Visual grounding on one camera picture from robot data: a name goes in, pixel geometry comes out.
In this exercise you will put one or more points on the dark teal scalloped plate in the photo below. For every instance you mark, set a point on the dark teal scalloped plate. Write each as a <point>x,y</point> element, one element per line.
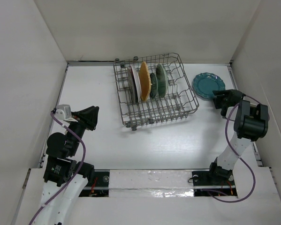
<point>205,83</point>

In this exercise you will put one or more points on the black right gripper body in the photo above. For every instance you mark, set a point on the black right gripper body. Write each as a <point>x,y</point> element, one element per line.
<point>221,101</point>

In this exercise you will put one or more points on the small blue patterned plate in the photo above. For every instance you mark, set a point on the small blue patterned plate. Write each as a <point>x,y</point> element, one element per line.
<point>154,86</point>

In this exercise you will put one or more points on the woven bamboo tray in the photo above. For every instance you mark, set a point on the woven bamboo tray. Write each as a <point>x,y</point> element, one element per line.
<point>145,80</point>

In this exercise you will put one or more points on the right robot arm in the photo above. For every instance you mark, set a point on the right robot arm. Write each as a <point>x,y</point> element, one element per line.
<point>246,123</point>

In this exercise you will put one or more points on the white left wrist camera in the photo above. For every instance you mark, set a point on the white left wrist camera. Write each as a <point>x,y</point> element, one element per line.
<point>62,112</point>

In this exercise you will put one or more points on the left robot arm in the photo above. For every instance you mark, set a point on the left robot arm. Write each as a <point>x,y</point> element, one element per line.
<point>66,172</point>

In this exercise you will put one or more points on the grey wire dish rack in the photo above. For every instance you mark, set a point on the grey wire dish rack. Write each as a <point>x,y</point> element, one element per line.
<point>179,102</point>

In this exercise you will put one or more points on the grey reindeer plate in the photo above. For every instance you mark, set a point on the grey reindeer plate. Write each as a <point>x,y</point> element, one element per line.
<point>132,86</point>

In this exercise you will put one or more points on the red and teal floral plate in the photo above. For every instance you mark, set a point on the red and teal floral plate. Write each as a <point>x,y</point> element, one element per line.
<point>137,82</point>

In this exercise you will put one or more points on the light green flower plate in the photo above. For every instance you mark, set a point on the light green flower plate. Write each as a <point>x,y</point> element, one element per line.
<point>162,80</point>

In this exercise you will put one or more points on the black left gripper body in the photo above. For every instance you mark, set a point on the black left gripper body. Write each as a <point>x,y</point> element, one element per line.
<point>78,128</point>

